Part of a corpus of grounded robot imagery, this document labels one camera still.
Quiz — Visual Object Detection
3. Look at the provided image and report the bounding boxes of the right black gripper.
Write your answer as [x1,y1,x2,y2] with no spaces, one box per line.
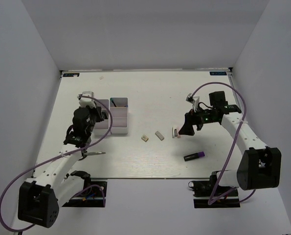
[179,103,218,136]

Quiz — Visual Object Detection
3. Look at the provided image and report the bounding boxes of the black handled scissors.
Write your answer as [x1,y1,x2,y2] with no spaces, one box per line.
[79,152,106,161]

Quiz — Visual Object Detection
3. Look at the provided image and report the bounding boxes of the grey eraser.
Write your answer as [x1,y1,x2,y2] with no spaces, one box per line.
[155,131,164,141]

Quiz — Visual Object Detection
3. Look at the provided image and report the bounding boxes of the purple black highlighter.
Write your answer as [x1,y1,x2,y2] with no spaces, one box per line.
[183,151,205,162]

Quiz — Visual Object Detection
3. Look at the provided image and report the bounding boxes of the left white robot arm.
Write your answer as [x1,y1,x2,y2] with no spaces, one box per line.
[18,105,107,228]

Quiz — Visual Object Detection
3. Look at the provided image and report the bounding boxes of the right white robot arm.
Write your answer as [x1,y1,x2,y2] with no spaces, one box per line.
[178,91,282,197]

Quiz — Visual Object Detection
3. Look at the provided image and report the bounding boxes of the left white organizer container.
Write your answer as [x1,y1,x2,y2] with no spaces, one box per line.
[93,99,110,137]

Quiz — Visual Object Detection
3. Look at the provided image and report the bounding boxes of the white organizer container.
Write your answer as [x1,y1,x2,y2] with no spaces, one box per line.
[110,97,129,135]
[93,99,110,137]

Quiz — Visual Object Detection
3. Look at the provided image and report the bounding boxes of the right white organizer container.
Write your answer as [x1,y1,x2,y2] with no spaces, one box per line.
[110,97,129,135]

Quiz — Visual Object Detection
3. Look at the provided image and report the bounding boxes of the left corner label sticker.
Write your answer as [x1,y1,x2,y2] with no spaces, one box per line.
[63,73,80,77]

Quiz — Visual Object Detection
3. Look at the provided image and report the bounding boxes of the corner label sticker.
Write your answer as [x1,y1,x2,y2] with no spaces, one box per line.
[209,71,227,76]
[63,73,80,77]

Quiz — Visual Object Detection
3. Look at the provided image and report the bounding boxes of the right corner label sticker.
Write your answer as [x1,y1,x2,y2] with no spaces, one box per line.
[209,71,227,76]

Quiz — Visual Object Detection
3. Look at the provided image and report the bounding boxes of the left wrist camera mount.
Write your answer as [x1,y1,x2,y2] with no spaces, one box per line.
[78,91,96,109]

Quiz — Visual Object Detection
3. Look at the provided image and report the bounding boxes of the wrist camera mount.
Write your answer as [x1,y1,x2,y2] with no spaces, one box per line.
[78,91,96,109]
[186,93,200,112]

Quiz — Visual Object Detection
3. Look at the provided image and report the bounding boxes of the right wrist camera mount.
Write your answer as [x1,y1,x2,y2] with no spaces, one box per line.
[186,93,200,112]

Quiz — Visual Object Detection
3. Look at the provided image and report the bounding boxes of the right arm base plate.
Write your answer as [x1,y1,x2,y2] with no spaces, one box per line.
[188,171,240,209]

